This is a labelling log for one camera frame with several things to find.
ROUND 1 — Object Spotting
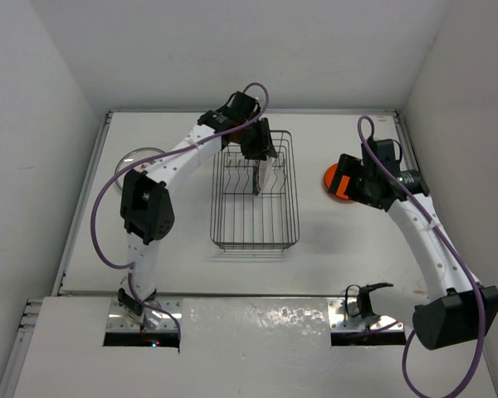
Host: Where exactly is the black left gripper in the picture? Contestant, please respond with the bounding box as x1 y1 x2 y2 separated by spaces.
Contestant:
237 117 276 161

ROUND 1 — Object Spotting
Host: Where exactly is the orange plate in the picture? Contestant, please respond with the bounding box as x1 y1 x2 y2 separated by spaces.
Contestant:
323 163 352 203

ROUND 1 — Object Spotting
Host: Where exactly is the dark rimmed white plate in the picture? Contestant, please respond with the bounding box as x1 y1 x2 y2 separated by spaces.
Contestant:
252 158 272 196

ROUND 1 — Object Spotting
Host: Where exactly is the white floral plate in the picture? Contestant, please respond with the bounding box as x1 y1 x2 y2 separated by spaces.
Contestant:
115 147 164 174

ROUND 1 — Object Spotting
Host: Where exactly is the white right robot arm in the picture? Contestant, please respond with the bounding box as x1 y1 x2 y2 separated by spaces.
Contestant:
323 138 498 350

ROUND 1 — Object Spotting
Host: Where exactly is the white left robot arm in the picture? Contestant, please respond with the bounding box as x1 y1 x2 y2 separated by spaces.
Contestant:
118 91 276 319

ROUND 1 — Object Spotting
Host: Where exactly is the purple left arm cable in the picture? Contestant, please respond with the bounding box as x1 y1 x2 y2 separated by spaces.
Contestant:
90 81 271 342

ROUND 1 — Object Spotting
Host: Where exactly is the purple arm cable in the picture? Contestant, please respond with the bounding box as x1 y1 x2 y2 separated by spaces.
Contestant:
90 81 271 342
357 115 486 398

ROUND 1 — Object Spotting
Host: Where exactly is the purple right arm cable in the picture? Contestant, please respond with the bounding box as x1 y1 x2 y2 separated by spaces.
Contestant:
357 115 486 398

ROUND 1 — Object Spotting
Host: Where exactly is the wire dish rack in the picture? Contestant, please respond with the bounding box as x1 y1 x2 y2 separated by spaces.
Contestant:
210 130 300 251

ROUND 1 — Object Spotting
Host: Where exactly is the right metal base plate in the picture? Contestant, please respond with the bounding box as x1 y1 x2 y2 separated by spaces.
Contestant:
327 296 405 334

